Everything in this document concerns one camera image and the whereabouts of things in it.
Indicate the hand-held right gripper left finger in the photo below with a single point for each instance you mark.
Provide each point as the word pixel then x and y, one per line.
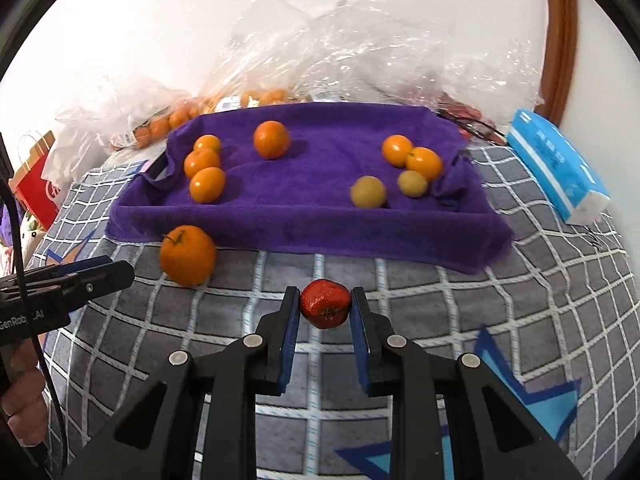
pixel 291 350

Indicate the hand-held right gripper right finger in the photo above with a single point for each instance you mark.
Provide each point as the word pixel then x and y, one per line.
pixel 359 355

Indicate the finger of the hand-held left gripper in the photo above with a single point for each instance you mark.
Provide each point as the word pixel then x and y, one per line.
pixel 75 267
pixel 105 282

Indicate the red strawberry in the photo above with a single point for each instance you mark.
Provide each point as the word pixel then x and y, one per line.
pixel 325 303

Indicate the large orange with stem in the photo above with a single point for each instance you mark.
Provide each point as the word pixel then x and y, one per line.
pixel 188 256

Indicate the small orange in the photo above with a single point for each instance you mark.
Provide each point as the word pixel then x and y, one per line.
pixel 207 186
pixel 396 150
pixel 208 142
pixel 425 164
pixel 201 164
pixel 271 139

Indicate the yellow round fruit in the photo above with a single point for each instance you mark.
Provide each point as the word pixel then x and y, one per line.
pixel 368 192
pixel 412 184

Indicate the clear bag of red fruits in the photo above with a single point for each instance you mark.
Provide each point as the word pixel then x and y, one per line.
pixel 465 100

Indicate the person's left hand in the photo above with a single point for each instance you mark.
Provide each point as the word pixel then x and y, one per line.
pixel 22 402

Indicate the floral printed cloth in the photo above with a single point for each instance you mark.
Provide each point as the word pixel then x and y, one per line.
pixel 25 232

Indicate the grey checkered blanket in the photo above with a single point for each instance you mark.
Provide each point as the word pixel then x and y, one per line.
pixel 320 405

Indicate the red paper bag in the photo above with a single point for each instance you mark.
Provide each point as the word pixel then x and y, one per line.
pixel 37 185

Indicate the purple towel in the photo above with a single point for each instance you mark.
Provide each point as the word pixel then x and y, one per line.
pixel 310 210

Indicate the white plastic bag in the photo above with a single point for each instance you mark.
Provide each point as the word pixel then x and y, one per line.
pixel 90 125

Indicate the blue tissue pack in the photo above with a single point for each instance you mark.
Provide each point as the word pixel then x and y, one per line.
pixel 557 167

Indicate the clear plastic bag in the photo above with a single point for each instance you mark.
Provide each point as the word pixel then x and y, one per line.
pixel 350 45

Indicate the brown wooden door frame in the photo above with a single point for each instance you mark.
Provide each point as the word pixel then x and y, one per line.
pixel 562 40

